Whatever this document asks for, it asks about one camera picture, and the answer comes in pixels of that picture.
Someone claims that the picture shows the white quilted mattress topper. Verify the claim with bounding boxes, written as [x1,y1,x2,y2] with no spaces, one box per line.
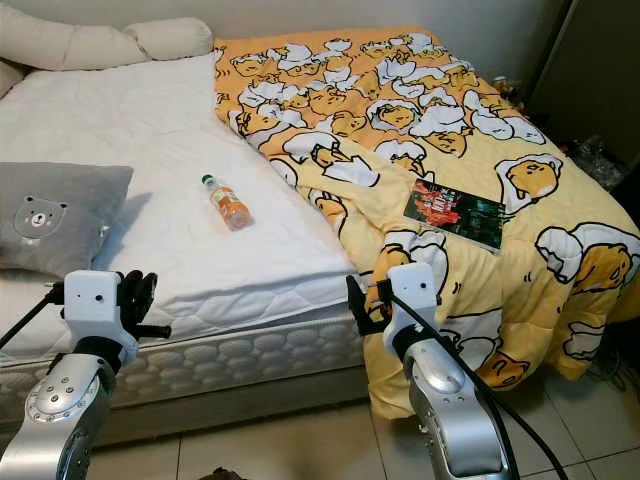
[0,52,366,366]

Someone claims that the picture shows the grey bear pillow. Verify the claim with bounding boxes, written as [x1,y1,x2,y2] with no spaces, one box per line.
[0,162,135,280]

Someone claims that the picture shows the yellow cartoon egg blanket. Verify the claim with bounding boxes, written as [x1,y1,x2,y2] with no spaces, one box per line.
[213,27,640,421]

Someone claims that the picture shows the cream segmented long pillow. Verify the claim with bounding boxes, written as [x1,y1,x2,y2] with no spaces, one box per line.
[0,5,215,73]

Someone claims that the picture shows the dark robot leg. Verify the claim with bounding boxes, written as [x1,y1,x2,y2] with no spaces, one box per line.
[210,465,263,480]

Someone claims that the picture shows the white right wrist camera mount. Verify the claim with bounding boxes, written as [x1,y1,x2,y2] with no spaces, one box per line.
[384,262,440,339]

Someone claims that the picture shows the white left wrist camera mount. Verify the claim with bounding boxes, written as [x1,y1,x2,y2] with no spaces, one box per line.
[62,269,133,347]

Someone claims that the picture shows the crumpled clear plastic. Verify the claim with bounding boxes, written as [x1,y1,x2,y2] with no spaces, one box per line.
[565,135,640,193]

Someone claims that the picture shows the hexagon quilted white mattress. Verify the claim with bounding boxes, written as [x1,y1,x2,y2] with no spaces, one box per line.
[0,300,369,426]

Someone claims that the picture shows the beige bed base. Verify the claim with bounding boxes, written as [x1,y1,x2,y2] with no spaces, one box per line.
[100,368,371,451]

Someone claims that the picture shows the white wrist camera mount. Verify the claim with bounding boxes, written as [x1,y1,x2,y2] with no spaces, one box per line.
[384,262,440,339]
[62,269,133,347]

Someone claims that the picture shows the dark red green book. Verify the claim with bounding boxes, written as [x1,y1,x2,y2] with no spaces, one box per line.
[402,178,507,252]

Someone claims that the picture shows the orange drink plastic bottle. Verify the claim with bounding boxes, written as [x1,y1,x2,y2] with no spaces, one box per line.
[200,173,254,233]

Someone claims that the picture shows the dark wardrobe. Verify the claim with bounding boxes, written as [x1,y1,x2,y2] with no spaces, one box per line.
[525,0,640,166]

